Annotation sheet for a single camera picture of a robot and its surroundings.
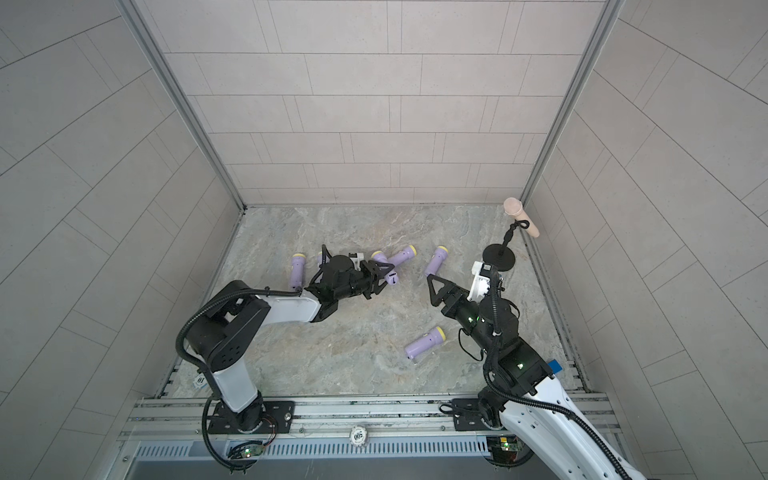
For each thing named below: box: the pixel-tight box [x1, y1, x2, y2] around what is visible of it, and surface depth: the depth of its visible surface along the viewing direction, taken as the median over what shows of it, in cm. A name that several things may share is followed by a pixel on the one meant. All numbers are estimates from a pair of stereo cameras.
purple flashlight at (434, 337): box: [405, 326, 447, 360], surface depth 83 cm
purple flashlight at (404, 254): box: [387, 245, 417, 266], surface depth 101 cm
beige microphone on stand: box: [503, 197, 540, 238], surface depth 82 cm
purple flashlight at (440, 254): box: [424, 245, 449, 277], surface depth 100 cm
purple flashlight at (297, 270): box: [290, 253, 306, 290], surface depth 97 cm
